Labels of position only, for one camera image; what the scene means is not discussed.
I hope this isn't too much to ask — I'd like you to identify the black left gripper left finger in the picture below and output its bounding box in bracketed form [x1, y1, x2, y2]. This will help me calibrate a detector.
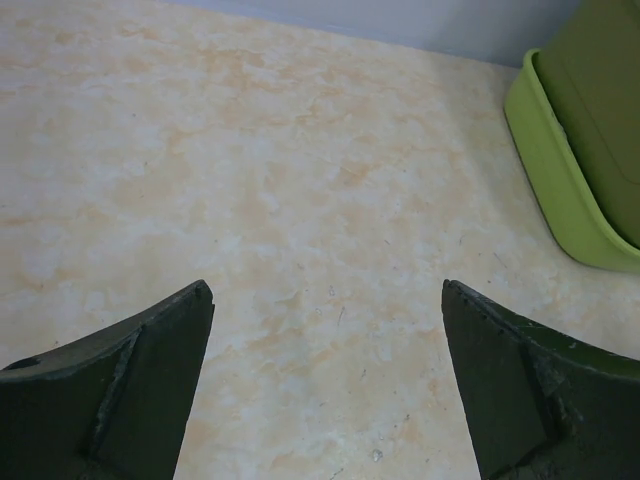
[1, 280, 215, 479]

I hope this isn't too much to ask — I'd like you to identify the green plastic tub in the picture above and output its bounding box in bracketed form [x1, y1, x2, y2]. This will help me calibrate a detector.
[504, 1, 639, 273]

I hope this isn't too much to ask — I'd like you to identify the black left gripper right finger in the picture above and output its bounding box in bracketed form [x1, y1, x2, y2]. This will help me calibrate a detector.
[441, 280, 639, 479]

